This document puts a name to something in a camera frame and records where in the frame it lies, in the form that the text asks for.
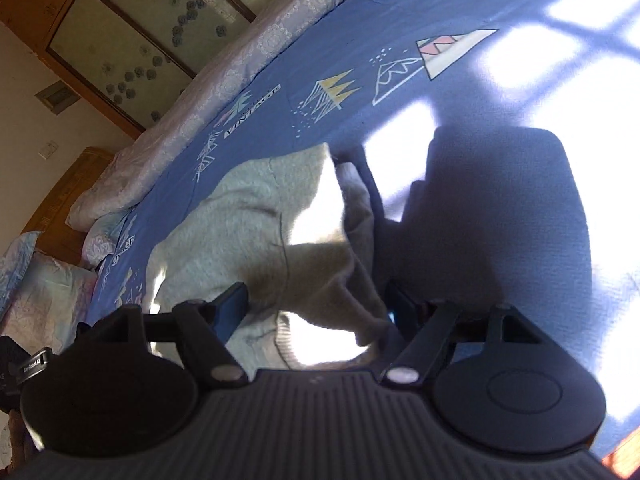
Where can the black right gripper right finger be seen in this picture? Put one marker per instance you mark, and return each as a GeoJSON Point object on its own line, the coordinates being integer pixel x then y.
{"type": "Point", "coordinates": [421, 346]}

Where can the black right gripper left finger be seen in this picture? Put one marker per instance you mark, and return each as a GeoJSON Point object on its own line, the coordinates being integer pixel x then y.
{"type": "Point", "coordinates": [204, 328]}

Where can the light grey sweatpants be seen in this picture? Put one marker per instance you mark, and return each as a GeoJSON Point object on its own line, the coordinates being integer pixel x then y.
{"type": "Point", "coordinates": [297, 231]}

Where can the small floral pillow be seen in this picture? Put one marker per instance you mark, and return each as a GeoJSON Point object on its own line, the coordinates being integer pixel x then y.
{"type": "Point", "coordinates": [102, 238]}

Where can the large floral pillow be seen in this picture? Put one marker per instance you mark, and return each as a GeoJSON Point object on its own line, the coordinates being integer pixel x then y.
{"type": "Point", "coordinates": [52, 299]}

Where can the wooden headboard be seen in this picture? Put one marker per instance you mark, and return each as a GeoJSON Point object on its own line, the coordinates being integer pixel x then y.
{"type": "Point", "coordinates": [56, 238]}

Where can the blue striped pillow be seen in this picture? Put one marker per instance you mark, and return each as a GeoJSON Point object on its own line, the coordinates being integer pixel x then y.
{"type": "Point", "coordinates": [14, 265]}

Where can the blue patterned bed sheet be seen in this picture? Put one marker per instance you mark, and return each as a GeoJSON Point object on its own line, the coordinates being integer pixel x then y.
{"type": "Point", "coordinates": [500, 141]}

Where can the wooden wardrobe with glass doors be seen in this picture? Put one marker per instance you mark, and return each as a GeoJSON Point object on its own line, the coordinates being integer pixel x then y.
{"type": "Point", "coordinates": [131, 59]}

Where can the white floral quilt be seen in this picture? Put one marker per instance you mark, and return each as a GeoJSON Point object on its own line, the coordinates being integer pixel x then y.
{"type": "Point", "coordinates": [134, 170]}

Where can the white wall socket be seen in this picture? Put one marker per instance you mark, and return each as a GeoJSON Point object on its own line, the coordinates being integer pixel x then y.
{"type": "Point", "coordinates": [48, 150]}

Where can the grey wall panel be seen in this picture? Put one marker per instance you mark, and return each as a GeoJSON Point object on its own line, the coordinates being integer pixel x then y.
{"type": "Point", "coordinates": [57, 97]}

